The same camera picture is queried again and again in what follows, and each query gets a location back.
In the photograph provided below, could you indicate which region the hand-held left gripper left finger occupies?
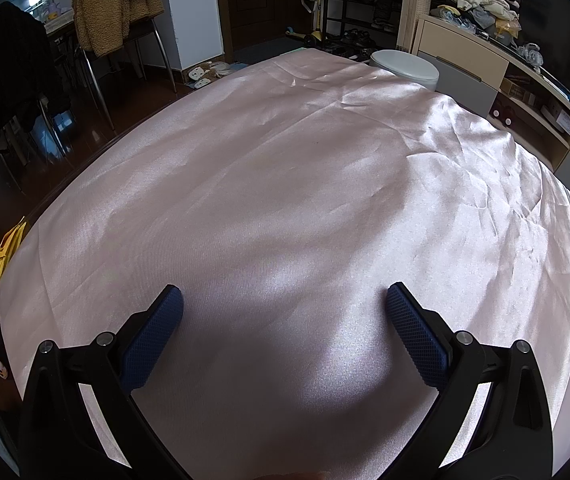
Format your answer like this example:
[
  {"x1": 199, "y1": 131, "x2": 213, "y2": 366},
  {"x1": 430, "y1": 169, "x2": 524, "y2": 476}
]
[{"x1": 18, "y1": 284, "x2": 188, "y2": 480}]

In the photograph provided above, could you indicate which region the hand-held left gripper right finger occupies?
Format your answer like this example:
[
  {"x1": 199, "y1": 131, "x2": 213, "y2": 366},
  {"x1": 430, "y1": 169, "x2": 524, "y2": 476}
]
[{"x1": 385, "y1": 282, "x2": 553, "y2": 480}]

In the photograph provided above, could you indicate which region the yellow cloth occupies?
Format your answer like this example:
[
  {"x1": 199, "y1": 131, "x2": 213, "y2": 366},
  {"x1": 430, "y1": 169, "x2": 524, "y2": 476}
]
[{"x1": 0, "y1": 219, "x2": 29, "y2": 281}]

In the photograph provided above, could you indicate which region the pink satin tablecloth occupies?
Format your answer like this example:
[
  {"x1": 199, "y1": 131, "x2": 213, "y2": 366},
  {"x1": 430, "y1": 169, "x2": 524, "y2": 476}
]
[{"x1": 0, "y1": 49, "x2": 570, "y2": 480}]

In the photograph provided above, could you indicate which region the cardboard box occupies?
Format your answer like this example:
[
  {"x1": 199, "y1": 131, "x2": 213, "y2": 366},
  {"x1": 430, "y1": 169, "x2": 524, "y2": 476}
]
[
  {"x1": 499, "y1": 77, "x2": 536, "y2": 107},
  {"x1": 545, "y1": 100, "x2": 570, "y2": 135}
]

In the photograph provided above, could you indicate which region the white round stool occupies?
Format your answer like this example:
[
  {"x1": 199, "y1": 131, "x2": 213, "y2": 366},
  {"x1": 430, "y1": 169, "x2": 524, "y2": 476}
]
[{"x1": 369, "y1": 49, "x2": 440, "y2": 92}]

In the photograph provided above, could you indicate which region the beige television cabinet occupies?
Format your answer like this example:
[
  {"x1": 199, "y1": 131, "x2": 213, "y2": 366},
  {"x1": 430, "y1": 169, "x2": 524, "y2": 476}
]
[{"x1": 410, "y1": 14, "x2": 570, "y2": 221}]

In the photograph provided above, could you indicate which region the black jacket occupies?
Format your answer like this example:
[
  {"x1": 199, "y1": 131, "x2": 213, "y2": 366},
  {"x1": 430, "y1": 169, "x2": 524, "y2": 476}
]
[{"x1": 0, "y1": 1, "x2": 72, "y2": 158}]

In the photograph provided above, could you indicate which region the clear plastic bag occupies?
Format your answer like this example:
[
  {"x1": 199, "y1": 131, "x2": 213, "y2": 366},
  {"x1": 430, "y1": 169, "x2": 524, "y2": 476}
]
[{"x1": 517, "y1": 42, "x2": 546, "y2": 67}]

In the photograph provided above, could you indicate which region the grey door mat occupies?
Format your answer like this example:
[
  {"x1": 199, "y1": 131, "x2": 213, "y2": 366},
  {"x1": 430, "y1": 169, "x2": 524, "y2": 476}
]
[{"x1": 235, "y1": 35, "x2": 311, "y2": 63}]

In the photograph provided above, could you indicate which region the black shoe rack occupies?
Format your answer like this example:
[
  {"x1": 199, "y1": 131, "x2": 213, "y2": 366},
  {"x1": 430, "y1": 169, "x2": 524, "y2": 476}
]
[{"x1": 322, "y1": 0, "x2": 401, "y2": 53}]

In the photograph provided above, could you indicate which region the white wicker screen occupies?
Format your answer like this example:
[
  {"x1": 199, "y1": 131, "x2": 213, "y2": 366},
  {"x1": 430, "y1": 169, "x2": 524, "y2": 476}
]
[{"x1": 397, "y1": 0, "x2": 438, "y2": 53}]

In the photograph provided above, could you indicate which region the brown fleece coat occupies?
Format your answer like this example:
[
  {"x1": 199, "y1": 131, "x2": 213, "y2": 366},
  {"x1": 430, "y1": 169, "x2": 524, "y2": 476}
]
[{"x1": 72, "y1": 0, "x2": 166, "y2": 58}]

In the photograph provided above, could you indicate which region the yellow kids scooter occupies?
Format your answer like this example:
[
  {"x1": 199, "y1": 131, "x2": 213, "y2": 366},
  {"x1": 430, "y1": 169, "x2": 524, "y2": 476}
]
[{"x1": 285, "y1": 0, "x2": 327, "y2": 45}]

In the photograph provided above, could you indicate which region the dark wooden door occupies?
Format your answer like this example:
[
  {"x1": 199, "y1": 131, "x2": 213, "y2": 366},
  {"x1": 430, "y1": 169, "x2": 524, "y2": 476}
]
[{"x1": 222, "y1": 0, "x2": 311, "y2": 58}]

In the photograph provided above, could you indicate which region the metal frame chair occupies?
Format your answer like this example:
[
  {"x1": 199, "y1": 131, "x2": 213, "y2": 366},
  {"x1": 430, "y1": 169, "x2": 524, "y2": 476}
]
[{"x1": 72, "y1": 15, "x2": 178, "y2": 131}]

